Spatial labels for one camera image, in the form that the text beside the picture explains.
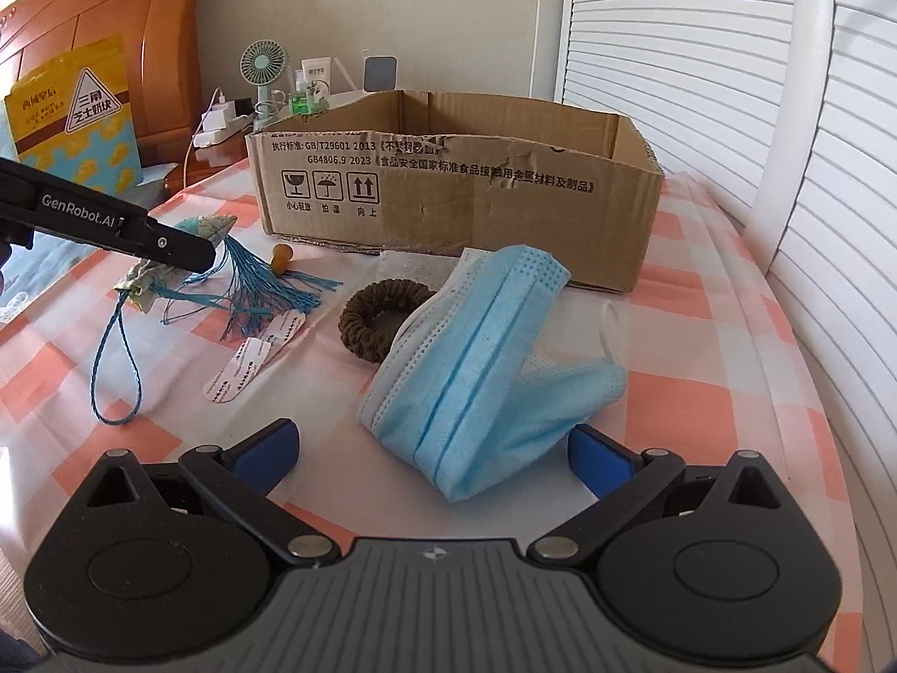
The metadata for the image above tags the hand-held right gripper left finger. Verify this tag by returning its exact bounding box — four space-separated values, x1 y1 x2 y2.
50 418 336 569

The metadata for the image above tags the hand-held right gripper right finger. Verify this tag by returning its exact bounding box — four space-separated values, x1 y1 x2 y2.
525 425 814 571

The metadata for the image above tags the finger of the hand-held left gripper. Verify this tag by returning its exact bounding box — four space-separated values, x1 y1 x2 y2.
115 216 219 271

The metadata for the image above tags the teal tasseled fabric sachet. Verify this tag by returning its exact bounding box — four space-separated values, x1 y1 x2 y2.
90 214 344 427

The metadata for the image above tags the blue face mask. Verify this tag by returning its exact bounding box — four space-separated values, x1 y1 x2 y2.
357 244 629 504

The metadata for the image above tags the brown cardboard box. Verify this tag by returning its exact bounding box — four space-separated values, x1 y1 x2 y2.
245 89 664 296

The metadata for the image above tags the yellow duck print bag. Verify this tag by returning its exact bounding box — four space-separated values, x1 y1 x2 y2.
0 34 142 192

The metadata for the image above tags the blue bed sheet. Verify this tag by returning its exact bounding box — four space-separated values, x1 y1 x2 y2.
0 161 184 325

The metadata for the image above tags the white paper tag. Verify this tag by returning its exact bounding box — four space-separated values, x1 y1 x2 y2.
203 336 275 405
262 308 308 364

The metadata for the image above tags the wooden nightstand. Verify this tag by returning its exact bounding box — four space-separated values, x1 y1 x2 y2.
178 133 255 187

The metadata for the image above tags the white power strip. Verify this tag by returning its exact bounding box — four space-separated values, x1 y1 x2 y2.
195 112 255 149

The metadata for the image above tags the pink white checkered tablecloth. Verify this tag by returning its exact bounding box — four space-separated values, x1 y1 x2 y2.
0 168 853 576

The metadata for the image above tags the white charger plug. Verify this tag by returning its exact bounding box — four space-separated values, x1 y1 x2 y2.
203 87 240 131

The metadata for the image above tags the brown scrunchie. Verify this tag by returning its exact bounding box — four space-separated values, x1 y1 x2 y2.
338 279 440 359

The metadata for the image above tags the small green desk fan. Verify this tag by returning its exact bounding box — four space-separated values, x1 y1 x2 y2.
240 40 290 129

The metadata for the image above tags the wooden headboard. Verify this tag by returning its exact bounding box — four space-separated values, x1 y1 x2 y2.
0 0 219 170

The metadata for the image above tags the white router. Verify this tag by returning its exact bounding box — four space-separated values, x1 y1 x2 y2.
329 56 366 105

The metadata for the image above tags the grey mesh cloth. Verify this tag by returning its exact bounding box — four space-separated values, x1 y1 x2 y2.
378 248 464 285

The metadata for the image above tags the white louvered door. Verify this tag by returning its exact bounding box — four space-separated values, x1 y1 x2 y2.
746 0 897 673
553 0 835 227

